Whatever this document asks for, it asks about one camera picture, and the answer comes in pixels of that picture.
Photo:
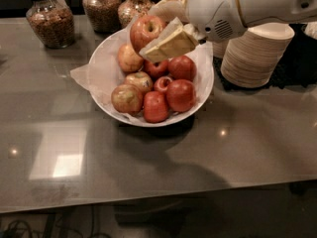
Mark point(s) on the small red apple underneath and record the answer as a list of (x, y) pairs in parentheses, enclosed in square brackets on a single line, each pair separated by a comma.
[(162, 83)]

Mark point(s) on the glass jar dark cereal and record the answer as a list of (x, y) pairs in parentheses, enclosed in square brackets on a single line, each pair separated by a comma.
[(102, 14)]

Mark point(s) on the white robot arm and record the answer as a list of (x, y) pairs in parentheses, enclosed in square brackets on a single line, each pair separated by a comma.
[(258, 12)]

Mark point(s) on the stack paper bowls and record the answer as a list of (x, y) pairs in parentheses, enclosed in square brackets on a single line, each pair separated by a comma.
[(219, 49), (250, 60)]

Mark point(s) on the red apple back centre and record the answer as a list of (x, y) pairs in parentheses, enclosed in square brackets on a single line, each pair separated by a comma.
[(156, 69)]

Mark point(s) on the red apple with sticker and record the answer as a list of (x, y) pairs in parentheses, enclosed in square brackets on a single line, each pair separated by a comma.
[(144, 30)]

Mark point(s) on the glass jar colourful cereal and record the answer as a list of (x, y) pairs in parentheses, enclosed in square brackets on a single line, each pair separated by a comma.
[(132, 8)]

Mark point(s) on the yellow-red apple middle left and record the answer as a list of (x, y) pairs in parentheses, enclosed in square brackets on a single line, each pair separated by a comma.
[(140, 79)]

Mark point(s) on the white bowl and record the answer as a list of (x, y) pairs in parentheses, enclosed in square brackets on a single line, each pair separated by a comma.
[(105, 60)]

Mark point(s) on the front stack paper bowls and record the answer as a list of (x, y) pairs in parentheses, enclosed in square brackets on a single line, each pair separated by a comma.
[(250, 60)]

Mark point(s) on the yellow-green apple front left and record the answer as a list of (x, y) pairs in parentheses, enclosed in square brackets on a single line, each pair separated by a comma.
[(127, 98)]

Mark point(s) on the back stack paper bowls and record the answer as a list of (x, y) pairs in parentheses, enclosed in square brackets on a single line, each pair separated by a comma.
[(219, 49)]

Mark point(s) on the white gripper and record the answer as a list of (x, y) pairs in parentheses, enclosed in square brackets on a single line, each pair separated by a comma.
[(214, 10)]

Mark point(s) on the black mat under bowls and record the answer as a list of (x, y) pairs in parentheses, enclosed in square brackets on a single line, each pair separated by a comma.
[(298, 65)]

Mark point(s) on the red apple back right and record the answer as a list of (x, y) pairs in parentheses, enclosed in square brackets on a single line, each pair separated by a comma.
[(182, 67)]

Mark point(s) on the yellowish apple top left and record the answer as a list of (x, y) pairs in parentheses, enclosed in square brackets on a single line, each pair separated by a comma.
[(128, 59)]

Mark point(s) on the glass jar left cereal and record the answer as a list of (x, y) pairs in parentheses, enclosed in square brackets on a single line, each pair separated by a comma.
[(52, 22)]

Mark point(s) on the red apple front right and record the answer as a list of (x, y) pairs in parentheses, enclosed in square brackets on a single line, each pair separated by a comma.
[(181, 95)]

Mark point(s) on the red apple front centre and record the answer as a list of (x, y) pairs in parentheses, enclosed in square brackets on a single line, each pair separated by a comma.
[(155, 107)]

